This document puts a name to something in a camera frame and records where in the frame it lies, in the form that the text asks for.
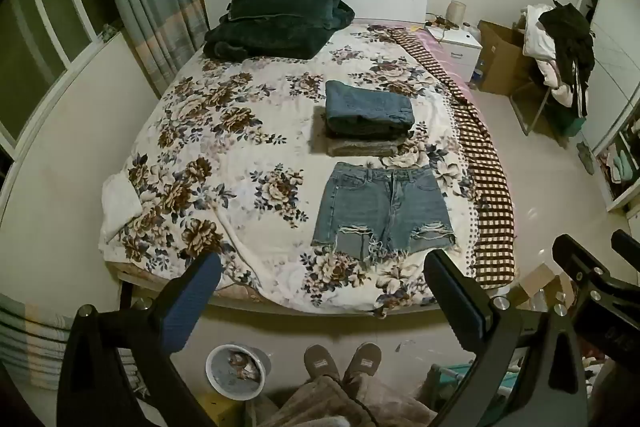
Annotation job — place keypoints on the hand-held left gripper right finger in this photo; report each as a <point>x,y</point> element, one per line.
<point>457,302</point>

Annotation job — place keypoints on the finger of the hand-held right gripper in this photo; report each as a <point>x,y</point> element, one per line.
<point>627,244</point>
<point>580,264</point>

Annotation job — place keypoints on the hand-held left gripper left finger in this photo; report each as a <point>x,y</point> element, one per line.
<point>192,299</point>

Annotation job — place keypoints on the ripped denim shorts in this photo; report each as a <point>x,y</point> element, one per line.
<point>380,207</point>

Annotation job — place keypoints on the folded grey-brown pants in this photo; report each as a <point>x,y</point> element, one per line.
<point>357,148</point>

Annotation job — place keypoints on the small cardboard box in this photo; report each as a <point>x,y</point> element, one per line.
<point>540,282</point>

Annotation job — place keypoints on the teal plastic stool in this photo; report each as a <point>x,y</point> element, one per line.
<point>452,377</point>

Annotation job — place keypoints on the round trash bin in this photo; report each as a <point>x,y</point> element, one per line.
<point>235,374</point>

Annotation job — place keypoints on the grey floor slippers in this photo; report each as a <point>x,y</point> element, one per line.
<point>586,158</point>

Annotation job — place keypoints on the brown slipper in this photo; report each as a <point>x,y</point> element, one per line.
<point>321,362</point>
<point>362,359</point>

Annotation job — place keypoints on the white folded cloth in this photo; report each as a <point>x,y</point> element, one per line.
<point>120,204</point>

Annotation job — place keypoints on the brown checkered blanket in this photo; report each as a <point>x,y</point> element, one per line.
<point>482,167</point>

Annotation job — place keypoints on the bed with floral cover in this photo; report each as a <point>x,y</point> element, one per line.
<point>225,147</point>

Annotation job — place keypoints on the person's legs and slippers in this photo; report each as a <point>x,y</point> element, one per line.
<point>340,407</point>

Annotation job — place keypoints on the striped folded bedding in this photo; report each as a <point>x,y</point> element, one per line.
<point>30,342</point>

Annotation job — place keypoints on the white open wardrobe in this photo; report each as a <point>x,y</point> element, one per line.
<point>617,57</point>

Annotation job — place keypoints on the black garment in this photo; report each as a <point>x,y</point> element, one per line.
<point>570,37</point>

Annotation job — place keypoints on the folded blue jeans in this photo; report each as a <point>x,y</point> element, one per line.
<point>367,104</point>

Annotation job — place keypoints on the large cardboard box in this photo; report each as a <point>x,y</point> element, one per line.
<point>505,57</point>

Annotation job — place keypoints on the pile of white clothes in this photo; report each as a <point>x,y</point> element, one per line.
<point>537,39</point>

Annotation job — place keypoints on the pink bed sheet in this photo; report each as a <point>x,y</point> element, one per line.
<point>440,57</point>

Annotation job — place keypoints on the white nightstand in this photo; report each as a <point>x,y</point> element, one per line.
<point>462,47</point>

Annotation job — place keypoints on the beige round jar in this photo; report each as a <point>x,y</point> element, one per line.
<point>456,13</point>

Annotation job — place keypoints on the dark green plush blanket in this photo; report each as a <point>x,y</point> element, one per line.
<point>275,17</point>

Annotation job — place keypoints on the white framed window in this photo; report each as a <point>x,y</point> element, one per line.
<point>45,32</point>

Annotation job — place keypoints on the metal frame chair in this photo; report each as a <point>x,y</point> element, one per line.
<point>537,107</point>

